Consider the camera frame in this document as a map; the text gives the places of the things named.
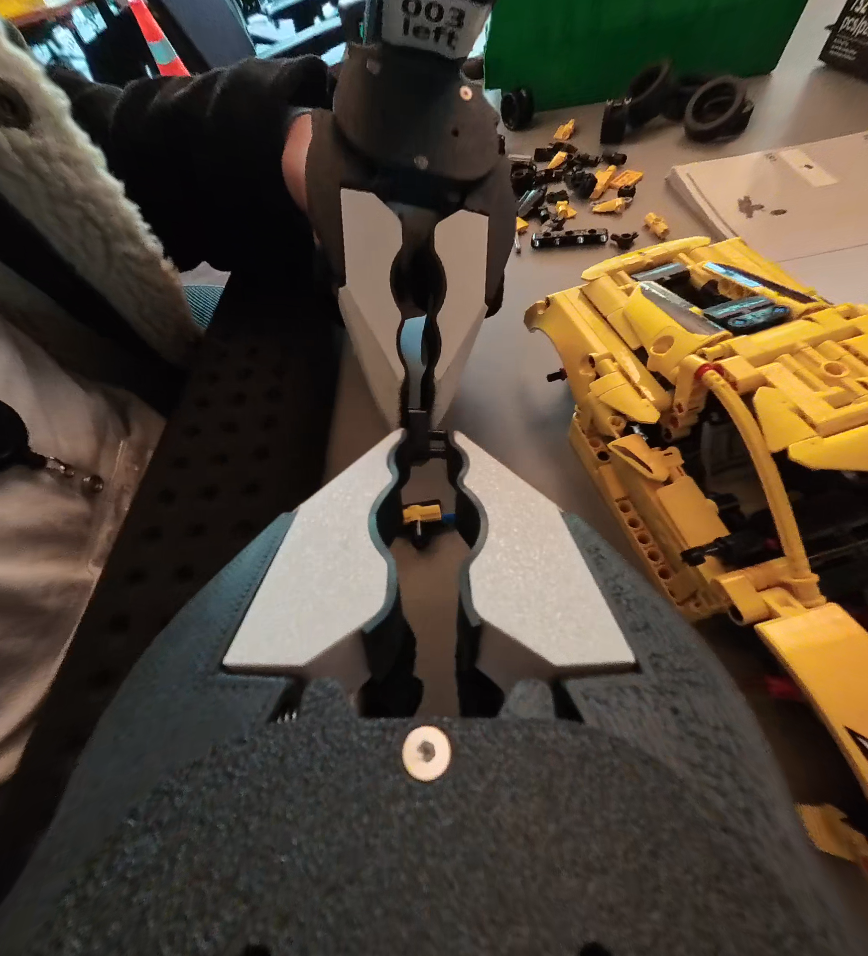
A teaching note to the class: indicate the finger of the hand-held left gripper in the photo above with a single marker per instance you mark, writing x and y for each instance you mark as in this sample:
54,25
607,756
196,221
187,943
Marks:
366,299
467,299

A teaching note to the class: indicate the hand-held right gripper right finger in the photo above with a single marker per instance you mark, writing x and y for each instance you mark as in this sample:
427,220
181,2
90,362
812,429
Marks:
546,597

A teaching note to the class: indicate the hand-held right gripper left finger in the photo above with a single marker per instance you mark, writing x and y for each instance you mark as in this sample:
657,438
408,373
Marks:
314,597

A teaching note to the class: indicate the black brick connector piece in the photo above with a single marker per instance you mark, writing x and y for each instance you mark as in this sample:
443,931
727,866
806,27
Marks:
420,433

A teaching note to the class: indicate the person's left forearm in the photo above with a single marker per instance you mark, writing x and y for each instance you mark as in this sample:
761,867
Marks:
202,149

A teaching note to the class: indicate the grey desk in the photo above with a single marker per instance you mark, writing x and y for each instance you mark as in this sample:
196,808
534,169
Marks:
508,373

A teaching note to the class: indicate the person's left hand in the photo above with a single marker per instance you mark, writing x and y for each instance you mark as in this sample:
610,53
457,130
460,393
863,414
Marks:
298,160

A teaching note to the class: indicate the black toy tire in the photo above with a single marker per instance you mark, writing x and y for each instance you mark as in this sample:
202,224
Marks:
650,89
613,119
516,108
717,108

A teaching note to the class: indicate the black perforated chair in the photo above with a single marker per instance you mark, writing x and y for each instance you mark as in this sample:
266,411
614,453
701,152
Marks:
217,485

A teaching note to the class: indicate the pile of loose brick pieces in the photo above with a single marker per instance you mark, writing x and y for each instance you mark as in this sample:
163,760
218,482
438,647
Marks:
579,179

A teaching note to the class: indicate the green low storage bin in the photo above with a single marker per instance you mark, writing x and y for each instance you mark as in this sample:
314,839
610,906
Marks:
628,45

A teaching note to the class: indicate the orange traffic cone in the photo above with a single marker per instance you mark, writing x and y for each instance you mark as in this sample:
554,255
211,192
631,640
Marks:
161,41

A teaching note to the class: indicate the person's torso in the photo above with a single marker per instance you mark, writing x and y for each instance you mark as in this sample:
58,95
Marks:
30,597

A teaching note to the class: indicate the yellow brick toy car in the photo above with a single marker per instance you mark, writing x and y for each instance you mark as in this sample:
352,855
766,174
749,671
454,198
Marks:
777,418

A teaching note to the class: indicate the open instruction booklet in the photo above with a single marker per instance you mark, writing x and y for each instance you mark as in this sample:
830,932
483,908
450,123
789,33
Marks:
800,187

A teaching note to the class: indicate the toy car box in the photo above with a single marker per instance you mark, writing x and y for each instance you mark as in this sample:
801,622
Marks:
867,45

